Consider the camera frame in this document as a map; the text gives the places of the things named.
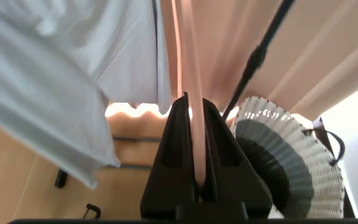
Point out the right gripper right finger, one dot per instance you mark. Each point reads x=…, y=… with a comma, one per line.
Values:
x=232, y=180

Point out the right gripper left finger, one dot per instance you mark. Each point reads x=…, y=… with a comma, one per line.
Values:
x=172, y=177

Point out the pink clothes hanger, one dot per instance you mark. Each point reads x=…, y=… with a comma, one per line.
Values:
x=194, y=93

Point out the pale grey shorts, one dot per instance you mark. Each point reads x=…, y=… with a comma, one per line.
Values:
x=42, y=77

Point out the white laundry basket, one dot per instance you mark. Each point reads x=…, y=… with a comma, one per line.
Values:
x=315, y=161

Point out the black clothes rack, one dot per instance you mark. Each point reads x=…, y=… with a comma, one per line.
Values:
x=256, y=59

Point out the beige curtain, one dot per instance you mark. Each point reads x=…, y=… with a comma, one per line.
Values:
x=306, y=46

